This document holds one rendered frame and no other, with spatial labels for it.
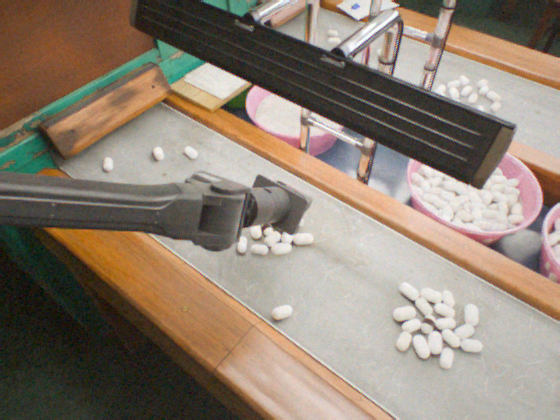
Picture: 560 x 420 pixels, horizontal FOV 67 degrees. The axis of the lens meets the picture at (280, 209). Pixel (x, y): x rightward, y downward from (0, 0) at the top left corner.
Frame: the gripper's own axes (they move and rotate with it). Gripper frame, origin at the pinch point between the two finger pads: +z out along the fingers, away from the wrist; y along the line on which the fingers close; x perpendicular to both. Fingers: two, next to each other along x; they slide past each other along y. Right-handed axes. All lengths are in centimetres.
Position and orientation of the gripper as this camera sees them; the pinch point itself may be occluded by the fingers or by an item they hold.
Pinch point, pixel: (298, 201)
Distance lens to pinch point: 77.8
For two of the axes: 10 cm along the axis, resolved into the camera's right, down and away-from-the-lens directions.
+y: -8.0, -4.6, 3.8
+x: -3.8, 8.9, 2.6
